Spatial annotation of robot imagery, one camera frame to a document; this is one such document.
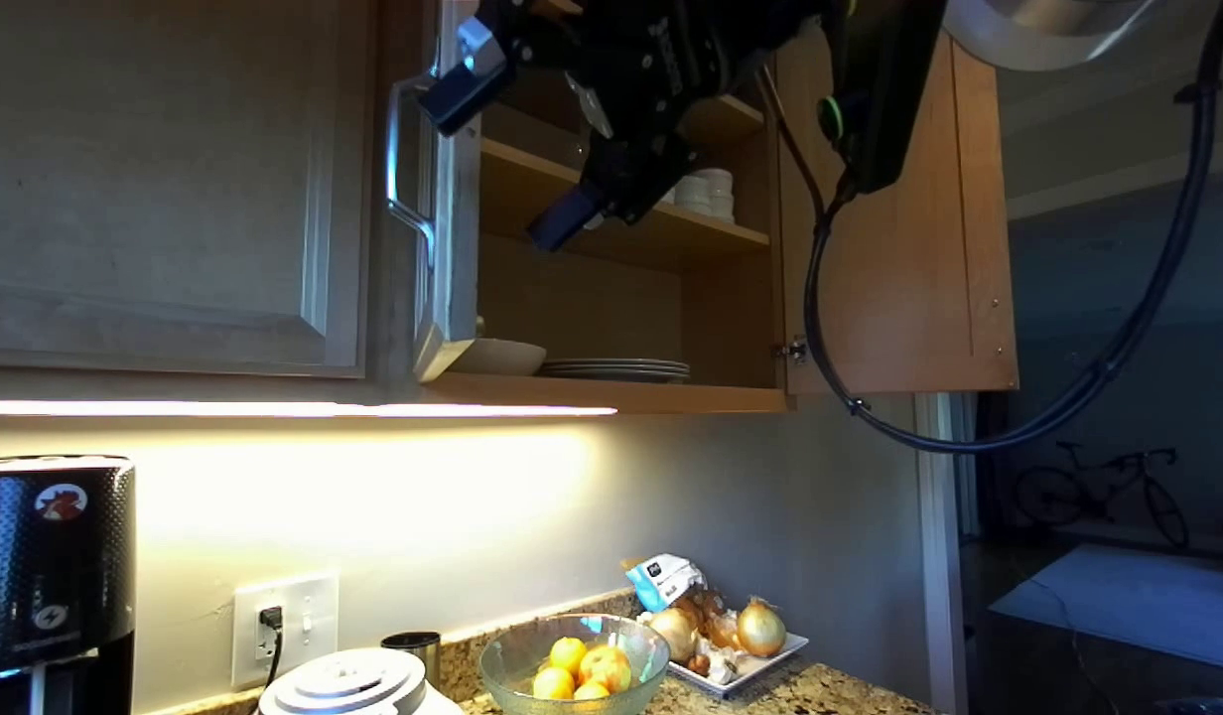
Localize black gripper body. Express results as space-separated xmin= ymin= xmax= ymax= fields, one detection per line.
xmin=506 ymin=0 xmax=804 ymax=223

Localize wooden cupboard door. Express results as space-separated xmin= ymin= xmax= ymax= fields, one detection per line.
xmin=370 ymin=0 xmax=487 ymax=388
xmin=772 ymin=28 xmax=1025 ymax=401

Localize wooden cupboard carcass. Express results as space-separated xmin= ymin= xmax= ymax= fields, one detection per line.
xmin=416 ymin=0 xmax=795 ymax=423

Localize tall white bowl stack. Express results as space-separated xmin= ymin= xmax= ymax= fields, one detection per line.
xmin=690 ymin=164 xmax=740 ymax=227

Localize wide white bowl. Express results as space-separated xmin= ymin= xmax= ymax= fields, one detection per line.
xmin=456 ymin=333 xmax=554 ymax=382

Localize white plate stack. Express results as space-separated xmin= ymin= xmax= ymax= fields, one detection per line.
xmin=540 ymin=351 xmax=695 ymax=387

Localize wooden cabinet door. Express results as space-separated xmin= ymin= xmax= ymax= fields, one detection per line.
xmin=0 ymin=0 xmax=383 ymax=388

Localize under-cabinet light strip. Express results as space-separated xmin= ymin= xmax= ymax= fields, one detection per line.
xmin=0 ymin=397 xmax=624 ymax=424

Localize blue white food package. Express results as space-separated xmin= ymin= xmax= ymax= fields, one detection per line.
xmin=621 ymin=550 xmax=712 ymax=615

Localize brown onion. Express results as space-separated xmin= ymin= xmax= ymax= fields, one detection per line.
xmin=734 ymin=597 xmax=795 ymax=665
xmin=645 ymin=604 xmax=706 ymax=666

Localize clear glass bowl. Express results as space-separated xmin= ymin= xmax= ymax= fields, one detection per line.
xmin=476 ymin=609 xmax=675 ymax=715

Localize metal cup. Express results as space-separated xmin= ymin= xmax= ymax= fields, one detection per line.
xmin=376 ymin=629 xmax=448 ymax=686

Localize white garlic bulb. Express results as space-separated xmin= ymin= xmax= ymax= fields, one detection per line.
xmin=698 ymin=644 xmax=749 ymax=693

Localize white tray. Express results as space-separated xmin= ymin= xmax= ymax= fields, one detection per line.
xmin=659 ymin=629 xmax=816 ymax=705

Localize black power plug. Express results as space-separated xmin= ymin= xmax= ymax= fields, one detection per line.
xmin=253 ymin=601 xmax=289 ymax=686

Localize dark bicycle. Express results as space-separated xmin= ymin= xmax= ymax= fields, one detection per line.
xmin=1006 ymin=437 xmax=1196 ymax=556

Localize black coffee maker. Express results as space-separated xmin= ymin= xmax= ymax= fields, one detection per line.
xmin=0 ymin=453 xmax=141 ymax=715

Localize pale flat table surface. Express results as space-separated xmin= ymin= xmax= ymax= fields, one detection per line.
xmin=985 ymin=540 xmax=1223 ymax=680

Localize silver cupboard door handle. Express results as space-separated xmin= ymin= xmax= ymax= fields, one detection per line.
xmin=383 ymin=73 xmax=446 ymax=257

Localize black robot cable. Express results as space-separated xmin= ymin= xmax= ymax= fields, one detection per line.
xmin=753 ymin=0 xmax=1223 ymax=460

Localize white wall outlet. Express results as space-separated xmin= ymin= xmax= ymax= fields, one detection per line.
xmin=225 ymin=567 xmax=347 ymax=695

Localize white door frame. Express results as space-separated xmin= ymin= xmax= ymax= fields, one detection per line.
xmin=911 ymin=388 xmax=977 ymax=715

